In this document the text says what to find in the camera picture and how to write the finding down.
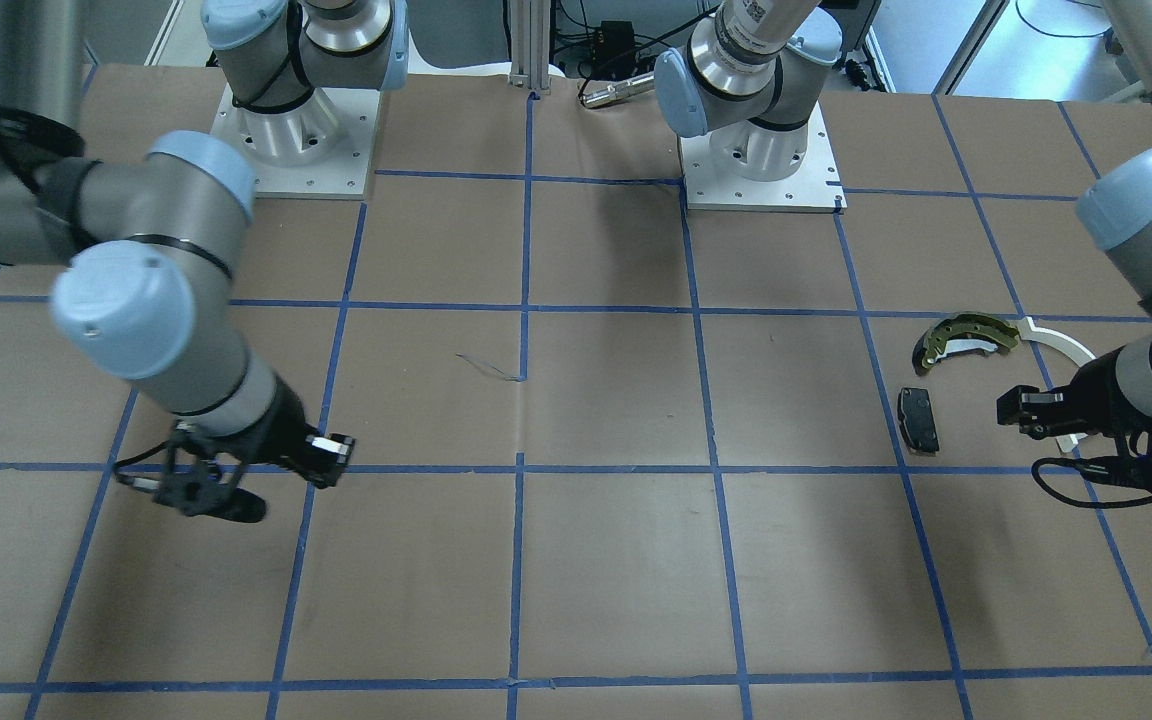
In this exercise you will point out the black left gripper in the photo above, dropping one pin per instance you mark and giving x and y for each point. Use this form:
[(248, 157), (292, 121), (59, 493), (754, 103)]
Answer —
[(1092, 392)]

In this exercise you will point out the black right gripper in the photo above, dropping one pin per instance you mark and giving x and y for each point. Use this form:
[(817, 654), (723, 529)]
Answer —
[(279, 424)]

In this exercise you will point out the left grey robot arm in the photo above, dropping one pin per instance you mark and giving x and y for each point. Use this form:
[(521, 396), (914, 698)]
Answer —
[(759, 63)]

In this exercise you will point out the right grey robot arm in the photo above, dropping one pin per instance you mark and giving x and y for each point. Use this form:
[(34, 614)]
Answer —
[(148, 251)]

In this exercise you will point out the olive green brake shoe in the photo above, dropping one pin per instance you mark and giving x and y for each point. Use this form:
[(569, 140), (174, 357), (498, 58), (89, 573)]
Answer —
[(962, 333)]

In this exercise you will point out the black brake pad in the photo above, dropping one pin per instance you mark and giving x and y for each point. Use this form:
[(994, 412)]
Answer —
[(916, 421)]

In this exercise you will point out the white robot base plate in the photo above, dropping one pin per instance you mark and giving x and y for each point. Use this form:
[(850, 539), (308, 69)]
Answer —
[(322, 150), (748, 168)]

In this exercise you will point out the aluminium extrusion post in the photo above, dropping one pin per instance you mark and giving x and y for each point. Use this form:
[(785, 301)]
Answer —
[(529, 34)]

